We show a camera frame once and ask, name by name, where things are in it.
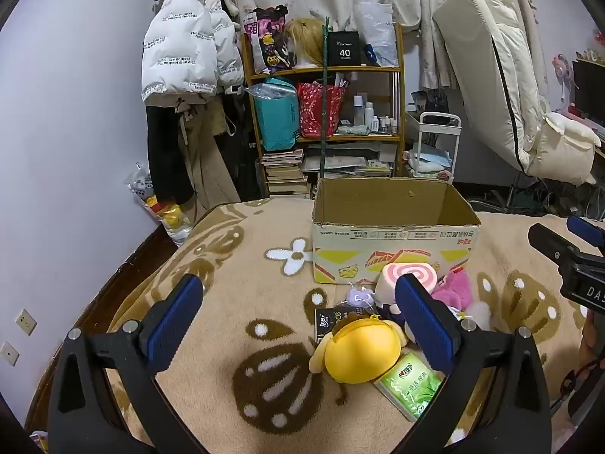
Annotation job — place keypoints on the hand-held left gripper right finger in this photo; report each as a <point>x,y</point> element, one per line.
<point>425,321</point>

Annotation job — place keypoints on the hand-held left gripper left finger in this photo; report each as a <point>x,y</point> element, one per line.
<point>175,321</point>

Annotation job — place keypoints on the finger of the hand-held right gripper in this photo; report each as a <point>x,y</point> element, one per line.
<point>586,231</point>
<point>550,241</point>

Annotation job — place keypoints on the pink bear plush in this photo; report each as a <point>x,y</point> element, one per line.
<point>453,291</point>

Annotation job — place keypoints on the yellow plush coin purse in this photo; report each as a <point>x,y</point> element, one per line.
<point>364,350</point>

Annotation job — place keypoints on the purple plush toy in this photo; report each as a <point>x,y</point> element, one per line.
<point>359,298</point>

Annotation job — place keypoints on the cardboard box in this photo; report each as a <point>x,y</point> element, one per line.
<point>378,246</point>

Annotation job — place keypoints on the black tissue packet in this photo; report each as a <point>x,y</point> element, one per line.
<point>326,321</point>

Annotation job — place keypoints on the person's right hand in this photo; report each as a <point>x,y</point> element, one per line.
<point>593,340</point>

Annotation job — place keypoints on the pink swirl roll plush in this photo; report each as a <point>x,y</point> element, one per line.
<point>401,274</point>

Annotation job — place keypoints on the green tissue packet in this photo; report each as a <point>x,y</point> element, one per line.
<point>406,388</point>

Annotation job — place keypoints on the white cushion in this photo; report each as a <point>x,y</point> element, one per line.
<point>562,146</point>

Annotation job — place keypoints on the plastic bag with yellow toys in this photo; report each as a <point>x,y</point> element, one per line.
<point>165,213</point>

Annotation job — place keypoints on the white trolley cart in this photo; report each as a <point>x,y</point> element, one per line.
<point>437,151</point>

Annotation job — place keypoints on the pink desk fan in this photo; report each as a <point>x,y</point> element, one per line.
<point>562,68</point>

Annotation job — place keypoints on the black coat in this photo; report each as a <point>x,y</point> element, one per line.
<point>163,151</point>

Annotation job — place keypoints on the white folded mattress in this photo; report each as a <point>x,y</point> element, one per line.
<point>496,66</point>

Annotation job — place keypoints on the stack of books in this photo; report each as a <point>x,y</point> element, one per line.
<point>283,172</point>

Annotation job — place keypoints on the group of white bottles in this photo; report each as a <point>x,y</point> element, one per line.
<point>373,118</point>

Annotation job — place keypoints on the teal bag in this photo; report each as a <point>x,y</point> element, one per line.
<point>276,113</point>

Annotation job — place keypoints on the red patterned bag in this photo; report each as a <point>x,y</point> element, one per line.
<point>316,111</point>

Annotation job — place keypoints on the green pole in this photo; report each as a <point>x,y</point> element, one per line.
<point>324,104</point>

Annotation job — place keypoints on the clear plastic bag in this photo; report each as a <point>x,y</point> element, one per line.
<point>378,33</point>

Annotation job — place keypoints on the wooden shelf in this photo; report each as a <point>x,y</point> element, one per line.
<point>326,70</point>

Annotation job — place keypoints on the white puffer jacket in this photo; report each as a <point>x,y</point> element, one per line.
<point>189,42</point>

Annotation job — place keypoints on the black box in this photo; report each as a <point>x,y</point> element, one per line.
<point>345,49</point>

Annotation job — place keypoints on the black pink patterned bag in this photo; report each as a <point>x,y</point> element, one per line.
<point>267,42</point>

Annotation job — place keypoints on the blonde wig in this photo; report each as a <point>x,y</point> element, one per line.
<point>302,40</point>

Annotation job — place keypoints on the white wall socket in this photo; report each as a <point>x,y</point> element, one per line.
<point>26,321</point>
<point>8,353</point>

